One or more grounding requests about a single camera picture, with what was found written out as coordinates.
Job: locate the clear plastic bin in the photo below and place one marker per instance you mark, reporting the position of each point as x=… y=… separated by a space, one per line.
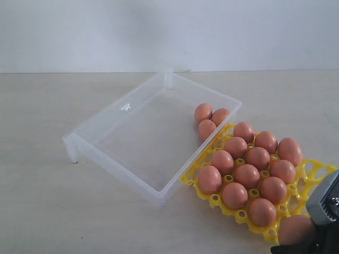
x=148 y=138

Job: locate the yellow plastic egg tray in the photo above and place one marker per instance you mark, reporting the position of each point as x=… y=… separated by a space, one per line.
x=309 y=174

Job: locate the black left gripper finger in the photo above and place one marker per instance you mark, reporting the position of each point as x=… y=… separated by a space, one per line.
x=282 y=249

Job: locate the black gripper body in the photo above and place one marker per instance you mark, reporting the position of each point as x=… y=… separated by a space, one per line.
x=326 y=241

